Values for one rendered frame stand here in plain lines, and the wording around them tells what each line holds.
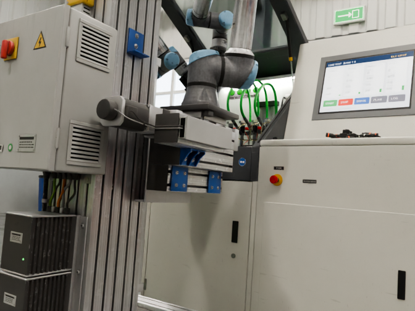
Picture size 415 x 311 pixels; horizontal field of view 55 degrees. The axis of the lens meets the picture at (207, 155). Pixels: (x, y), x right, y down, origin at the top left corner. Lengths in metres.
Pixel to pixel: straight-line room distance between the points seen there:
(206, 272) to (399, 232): 0.91
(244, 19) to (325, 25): 5.14
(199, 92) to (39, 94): 0.57
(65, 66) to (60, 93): 0.08
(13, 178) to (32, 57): 7.59
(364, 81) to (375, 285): 0.92
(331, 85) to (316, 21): 4.71
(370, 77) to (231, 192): 0.83
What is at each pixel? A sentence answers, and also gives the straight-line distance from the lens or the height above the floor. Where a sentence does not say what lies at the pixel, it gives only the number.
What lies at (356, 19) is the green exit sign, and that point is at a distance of 6.52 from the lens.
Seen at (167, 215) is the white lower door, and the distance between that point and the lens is 2.18.
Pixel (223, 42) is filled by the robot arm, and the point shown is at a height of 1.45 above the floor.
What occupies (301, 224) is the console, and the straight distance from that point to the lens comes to 1.74.
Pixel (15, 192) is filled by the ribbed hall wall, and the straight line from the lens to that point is 8.88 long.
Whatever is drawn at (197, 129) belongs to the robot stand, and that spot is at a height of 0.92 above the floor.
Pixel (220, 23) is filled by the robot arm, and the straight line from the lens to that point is 1.94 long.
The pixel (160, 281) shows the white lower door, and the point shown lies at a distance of 2.24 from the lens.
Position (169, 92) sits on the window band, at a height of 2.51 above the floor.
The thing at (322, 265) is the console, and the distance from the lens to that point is 1.72.
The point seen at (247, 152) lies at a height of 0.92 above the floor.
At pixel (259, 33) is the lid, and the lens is 2.38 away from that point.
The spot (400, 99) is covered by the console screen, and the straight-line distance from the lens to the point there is 1.94.
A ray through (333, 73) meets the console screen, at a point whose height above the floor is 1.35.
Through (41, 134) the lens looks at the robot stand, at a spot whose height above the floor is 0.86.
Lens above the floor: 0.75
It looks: 5 degrees up
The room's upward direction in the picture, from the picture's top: 4 degrees clockwise
